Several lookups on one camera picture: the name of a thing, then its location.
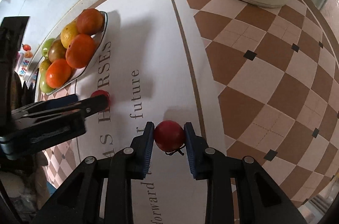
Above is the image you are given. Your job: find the colourful wall sticker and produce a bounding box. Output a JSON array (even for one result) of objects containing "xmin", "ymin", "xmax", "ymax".
[{"xmin": 14, "ymin": 44, "xmax": 33, "ymax": 77}]

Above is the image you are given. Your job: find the green apple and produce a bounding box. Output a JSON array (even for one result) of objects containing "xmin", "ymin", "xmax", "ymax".
[
  {"xmin": 39, "ymin": 77, "xmax": 54, "ymax": 94},
  {"xmin": 41, "ymin": 38, "xmax": 55, "ymax": 58}
]

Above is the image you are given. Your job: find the red cherry tomato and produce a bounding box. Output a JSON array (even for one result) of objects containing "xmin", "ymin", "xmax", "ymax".
[
  {"xmin": 154, "ymin": 120, "xmax": 186, "ymax": 156},
  {"xmin": 90, "ymin": 89, "xmax": 111, "ymax": 108}
]

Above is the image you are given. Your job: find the yellow orange fruit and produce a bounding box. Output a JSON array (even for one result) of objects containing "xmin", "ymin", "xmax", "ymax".
[{"xmin": 60, "ymin": 20, "xmax": 79, "ymax": 49}]

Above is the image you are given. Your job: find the floral oval ceramic plate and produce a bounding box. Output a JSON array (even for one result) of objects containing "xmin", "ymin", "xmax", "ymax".
[{"xmin": 39, "ymin": 8, "xmax": 108, "ymax": 95}]

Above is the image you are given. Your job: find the brown red apple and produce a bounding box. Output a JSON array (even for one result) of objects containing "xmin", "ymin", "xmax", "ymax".
[{"xmin": 48, "ymin": 39, "xmax": 66, "ymax": 63}]

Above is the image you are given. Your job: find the orange tangerine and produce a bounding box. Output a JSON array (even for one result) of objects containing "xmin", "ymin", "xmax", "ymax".
[
  {"xmin": 45, "ymin": 59, "xmax": 72, "ymax": 89},
  {"xmin": 65, "ymin": 34, "xmax": 97, "ymax": 69}
]

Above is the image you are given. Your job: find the dark orange persimmon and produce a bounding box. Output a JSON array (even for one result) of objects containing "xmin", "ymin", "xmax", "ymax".
[{"xmin": 76, "ymin": 8, "xmax": 105, "ymax": 35}]

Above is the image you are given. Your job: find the green apple front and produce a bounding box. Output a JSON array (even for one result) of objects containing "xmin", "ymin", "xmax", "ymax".
[{"xmin": 39, "ymin": 77, "xmax": 54, "ymax": 94}]

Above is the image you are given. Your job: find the yellow lemon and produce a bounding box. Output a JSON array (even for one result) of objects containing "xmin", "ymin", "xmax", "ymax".
[{"xmin": 39, "ymin": 59, "xmax": 52, "ymax": 74}]

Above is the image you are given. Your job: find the checkered table runner cloth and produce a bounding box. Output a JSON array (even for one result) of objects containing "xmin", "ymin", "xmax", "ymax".
[{"xmin": 45, "ymin": 0, "xmax": 338, "ymax": 223}]

